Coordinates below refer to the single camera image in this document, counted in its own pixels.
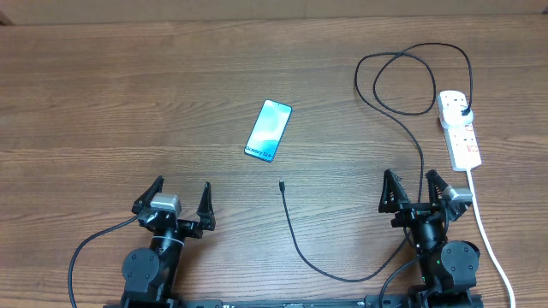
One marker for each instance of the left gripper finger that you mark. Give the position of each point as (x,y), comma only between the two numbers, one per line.
(205,210)
(145,199)

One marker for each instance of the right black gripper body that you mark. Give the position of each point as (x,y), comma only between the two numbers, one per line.
(410,212)

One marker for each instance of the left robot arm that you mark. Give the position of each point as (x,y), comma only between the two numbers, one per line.
(150,272)

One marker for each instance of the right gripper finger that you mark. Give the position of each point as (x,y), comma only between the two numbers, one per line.
(436,186)
(393,196)

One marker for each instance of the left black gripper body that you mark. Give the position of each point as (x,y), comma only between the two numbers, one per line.
(189,228)

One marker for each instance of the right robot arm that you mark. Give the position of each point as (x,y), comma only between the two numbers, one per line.
(448,268)

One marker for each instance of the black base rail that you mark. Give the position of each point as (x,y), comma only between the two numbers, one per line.
(370,301)

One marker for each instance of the Samsung Galaxy smartphone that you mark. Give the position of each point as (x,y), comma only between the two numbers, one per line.
(268,130)

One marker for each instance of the white power strip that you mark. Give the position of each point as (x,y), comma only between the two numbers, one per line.
(461,141)

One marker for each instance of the white charger plug adapter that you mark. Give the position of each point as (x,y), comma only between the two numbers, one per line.
(451,117)

